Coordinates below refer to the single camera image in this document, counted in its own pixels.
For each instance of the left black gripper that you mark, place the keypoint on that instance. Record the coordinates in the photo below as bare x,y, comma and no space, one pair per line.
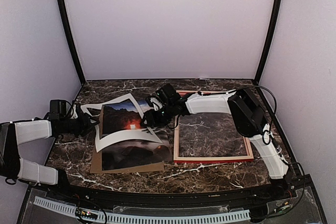
85,124

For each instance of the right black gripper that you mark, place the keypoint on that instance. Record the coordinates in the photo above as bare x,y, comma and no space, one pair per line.
151,119

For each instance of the white mat board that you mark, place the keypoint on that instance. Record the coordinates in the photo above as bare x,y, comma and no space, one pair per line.
123,135

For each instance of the red wooden picture frame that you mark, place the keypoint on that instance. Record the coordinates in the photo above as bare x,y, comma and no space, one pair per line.
210,159

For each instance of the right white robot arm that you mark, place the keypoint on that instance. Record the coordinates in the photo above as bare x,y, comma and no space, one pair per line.
248,115

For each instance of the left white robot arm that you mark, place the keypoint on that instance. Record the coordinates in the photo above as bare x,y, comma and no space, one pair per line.
62,118

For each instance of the landscape photo print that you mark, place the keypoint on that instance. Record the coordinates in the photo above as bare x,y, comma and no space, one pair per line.
130,153

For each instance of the brown backing board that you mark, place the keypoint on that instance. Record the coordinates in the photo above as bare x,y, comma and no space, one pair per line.
96,164

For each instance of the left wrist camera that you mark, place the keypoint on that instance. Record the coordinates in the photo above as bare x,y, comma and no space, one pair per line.
75,111

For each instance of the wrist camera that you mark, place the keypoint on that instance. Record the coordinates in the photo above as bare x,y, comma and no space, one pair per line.
155,102
75,111

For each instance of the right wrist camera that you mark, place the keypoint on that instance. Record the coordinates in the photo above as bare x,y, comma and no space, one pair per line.
155,102

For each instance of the white cable tray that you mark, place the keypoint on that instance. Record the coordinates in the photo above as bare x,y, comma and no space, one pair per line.
97,216

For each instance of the left black corner post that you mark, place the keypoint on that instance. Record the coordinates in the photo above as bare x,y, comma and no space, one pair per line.
70,41

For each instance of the black corner post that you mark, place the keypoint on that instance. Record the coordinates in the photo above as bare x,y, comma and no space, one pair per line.
268,41
70,41

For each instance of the black front table rail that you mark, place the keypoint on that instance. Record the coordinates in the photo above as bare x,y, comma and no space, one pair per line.
248,198

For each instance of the right black corner post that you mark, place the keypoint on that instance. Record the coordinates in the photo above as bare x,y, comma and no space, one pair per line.
268,41

